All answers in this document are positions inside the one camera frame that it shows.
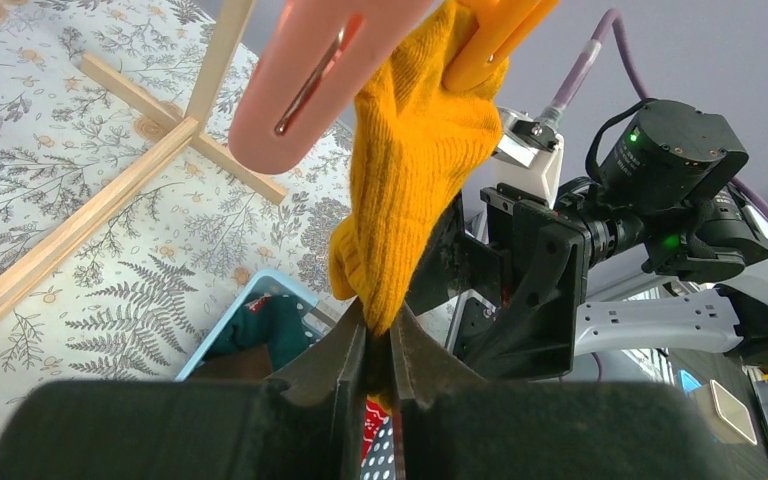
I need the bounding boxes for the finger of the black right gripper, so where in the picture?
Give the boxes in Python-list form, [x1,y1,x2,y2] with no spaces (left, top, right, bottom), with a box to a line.
[406,197,590,379]

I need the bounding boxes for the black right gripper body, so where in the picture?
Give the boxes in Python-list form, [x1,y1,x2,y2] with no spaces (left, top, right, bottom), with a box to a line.
[482,99,768,285]

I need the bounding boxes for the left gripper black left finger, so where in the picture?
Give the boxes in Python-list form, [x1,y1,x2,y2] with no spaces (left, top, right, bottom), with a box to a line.
[0,302,366,479]

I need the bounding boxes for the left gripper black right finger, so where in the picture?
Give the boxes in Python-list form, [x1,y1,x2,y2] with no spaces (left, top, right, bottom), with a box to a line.
[390,311,728,479]

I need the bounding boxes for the dark teal sock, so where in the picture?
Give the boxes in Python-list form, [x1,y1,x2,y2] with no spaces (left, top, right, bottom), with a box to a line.
[203,295,311,370]

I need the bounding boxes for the light blue plastic basket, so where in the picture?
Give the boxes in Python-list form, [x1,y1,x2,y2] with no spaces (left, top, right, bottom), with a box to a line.
[173,268,399,480]

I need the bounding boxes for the mustard yellow sock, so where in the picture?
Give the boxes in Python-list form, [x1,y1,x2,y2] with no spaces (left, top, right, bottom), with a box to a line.
[328,0,511,412]

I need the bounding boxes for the dark brown sock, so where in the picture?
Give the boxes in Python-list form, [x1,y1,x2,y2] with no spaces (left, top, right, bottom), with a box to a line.
[187,344,273,381]

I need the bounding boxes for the red patterned sock pair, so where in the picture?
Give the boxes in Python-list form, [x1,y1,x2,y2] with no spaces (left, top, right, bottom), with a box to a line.
[361,399,392,467]

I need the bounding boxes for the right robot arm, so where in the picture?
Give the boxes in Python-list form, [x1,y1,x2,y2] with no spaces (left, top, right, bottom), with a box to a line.
[406,98,768,379]

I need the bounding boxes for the orange clothes peg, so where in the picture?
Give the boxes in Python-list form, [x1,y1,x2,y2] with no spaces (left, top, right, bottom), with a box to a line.
[442,0,559,91]

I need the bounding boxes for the pink clothes peg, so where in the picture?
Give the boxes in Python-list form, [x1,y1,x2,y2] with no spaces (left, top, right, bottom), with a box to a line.
[228,0,431,175]

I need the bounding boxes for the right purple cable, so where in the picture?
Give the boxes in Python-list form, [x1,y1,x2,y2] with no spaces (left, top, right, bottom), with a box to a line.
[542,7,768,256]

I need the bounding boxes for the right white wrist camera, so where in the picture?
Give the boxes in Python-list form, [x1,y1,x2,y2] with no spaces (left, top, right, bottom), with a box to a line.
[488,107,564,207]

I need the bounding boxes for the wooden drying rack frame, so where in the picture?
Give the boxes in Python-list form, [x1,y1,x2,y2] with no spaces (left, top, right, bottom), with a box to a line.
[0,1,287,320]

